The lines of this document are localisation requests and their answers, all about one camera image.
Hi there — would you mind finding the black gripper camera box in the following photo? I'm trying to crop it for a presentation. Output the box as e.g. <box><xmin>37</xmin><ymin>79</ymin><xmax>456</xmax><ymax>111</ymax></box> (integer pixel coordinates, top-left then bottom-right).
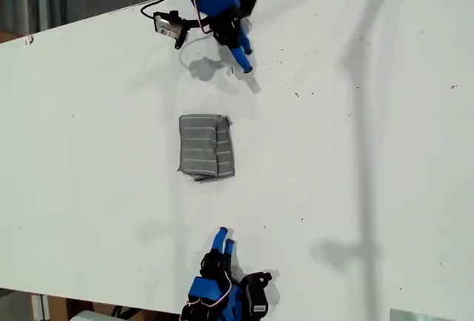
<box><xmin>152</xmin><ymin>10</ymin><xmax>182</xmax><ymax>39</ymax></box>
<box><xmin>247</xmin><ymin>283</ymin><xmax>270</xmax><ymax>317</ymax></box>

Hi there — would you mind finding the white plastic container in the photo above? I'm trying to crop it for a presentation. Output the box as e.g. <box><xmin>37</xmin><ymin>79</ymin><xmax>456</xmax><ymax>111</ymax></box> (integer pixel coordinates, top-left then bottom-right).
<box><xmin>68</xmin><ymin>309</ymin><xmax>125</xmax><ymax>321</ymax></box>

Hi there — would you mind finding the brown cardboard piece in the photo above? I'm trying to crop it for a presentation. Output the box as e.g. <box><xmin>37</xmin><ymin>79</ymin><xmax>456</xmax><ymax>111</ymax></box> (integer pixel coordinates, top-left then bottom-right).
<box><xmin>0</xmin><ymin>30</ymin><xmax>25</xmax><ymax>44</ymax></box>

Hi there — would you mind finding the grey striped square towel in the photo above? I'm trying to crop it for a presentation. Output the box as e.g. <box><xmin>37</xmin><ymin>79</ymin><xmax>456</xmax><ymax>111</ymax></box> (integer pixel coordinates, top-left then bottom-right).
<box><xmin>176</xmin><ymin>112</ymin><xmax>237</xmax><ymax>184</ymax></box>

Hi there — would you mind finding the white table leg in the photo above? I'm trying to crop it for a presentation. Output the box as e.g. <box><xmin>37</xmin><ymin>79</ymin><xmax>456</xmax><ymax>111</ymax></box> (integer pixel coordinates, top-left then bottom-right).
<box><xmin>30</xmin><ymin>293</ymin><xmax>51</xmax><ymax>321</ymax></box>

